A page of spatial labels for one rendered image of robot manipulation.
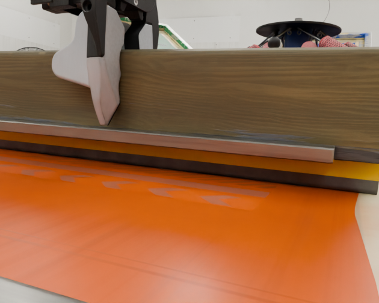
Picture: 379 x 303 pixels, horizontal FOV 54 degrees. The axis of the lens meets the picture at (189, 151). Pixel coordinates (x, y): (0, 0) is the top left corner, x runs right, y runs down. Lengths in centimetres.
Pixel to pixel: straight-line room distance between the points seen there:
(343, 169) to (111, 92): 18
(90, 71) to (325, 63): 17
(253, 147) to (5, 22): 519
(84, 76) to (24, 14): 532
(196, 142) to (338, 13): 461
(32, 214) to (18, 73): 22
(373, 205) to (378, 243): 8
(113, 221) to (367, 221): 13
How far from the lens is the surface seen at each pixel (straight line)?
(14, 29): 548
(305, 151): 26
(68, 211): 19
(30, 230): 17
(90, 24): 30
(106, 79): 30
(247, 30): 498
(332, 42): 129
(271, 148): 26
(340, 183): 29
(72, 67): 33
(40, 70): 37
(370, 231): 20
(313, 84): 27
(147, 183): 26
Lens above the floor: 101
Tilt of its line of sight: 7 degrees down
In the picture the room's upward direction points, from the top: 3 degrees clockwise
